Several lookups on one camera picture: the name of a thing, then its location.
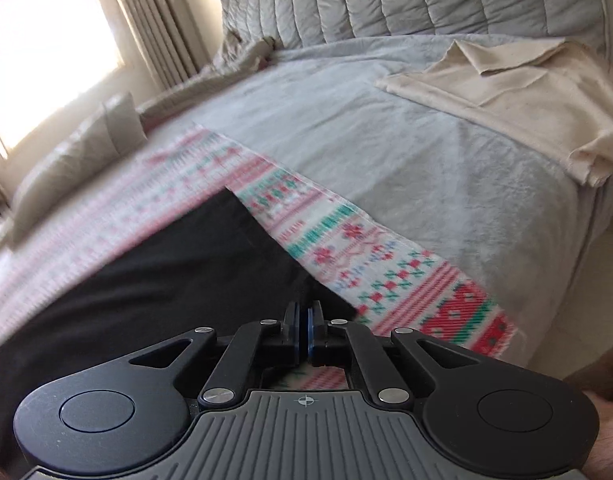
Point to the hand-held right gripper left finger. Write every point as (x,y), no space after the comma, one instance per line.
(299,327)

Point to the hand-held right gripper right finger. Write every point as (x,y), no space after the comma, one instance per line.
(312,327)

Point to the black pants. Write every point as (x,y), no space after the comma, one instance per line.
(161,285)

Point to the printed patterned blanket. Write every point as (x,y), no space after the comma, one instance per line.
(386,260)

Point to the grey bed sheet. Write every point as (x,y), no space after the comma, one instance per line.
(411,150)

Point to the crumpled grey quilt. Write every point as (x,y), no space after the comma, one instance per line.
(236,60)

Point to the grey pillow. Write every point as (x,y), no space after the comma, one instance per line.
(71,170)

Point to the folded beige cloth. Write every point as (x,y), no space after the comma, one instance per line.
(536,105)

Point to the beige pleated curtain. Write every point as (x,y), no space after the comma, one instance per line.
(156,20)

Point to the bright window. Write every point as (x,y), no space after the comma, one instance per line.
(41,45)

